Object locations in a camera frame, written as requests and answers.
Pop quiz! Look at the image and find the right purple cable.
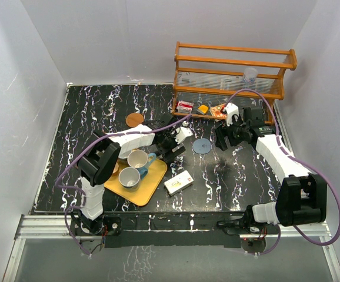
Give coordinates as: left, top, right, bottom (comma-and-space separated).
224, 89, 340, 256

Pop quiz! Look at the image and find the purple cable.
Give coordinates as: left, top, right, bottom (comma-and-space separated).
224, 89, 340, 256
55, 113, 193, 259

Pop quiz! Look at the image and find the light wooden coaster far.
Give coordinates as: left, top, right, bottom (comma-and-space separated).
126, 113, 144, 127

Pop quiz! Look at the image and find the yellow grey sponge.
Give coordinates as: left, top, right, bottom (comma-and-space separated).
196, 105, 209, 115

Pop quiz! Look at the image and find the white yellow box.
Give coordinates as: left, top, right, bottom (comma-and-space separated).
164, 171, 194, 196

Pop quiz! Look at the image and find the small orange cup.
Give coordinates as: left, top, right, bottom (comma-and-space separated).
112, 164, 119, 176

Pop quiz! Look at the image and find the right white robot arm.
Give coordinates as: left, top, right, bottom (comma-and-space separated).
215, 103, 327, 233

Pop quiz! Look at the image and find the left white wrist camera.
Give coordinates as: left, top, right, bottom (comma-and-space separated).
175, 121, 193, 145

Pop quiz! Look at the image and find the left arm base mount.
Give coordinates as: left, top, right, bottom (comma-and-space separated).
64, 206, 122, 259

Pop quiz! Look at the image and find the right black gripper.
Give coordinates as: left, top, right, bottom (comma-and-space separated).
215, 114, 249, 150

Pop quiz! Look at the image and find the orange snack packet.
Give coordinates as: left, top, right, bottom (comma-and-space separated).
209, 104, 226, 119

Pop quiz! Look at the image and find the blue mug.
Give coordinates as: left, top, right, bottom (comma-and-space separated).
127, 150, 156, 179

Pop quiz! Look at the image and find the red white box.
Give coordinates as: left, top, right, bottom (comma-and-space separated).
176, 100, 194, 114

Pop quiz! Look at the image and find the yellow tray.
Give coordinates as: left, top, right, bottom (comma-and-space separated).
104, 159, 167, 206

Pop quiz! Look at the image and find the clear plastic cup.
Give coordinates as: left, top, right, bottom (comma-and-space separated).
242, 67, 258, 85

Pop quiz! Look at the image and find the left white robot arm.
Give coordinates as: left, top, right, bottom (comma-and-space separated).
76, 114, 192, 234

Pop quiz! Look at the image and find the blue silicone coaster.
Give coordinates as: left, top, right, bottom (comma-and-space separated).
192, 138, 211, 155

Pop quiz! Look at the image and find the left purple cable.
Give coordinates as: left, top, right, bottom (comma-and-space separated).
55, 113, 193, 259

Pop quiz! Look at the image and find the grey cup white inside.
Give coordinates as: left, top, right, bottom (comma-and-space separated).
118, 167, 141, 192

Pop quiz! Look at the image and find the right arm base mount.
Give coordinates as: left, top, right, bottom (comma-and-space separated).
216, 205, 281, 259

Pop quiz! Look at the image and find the orange wooden shelf rack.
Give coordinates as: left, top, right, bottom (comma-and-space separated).
172, 42, 298, 119

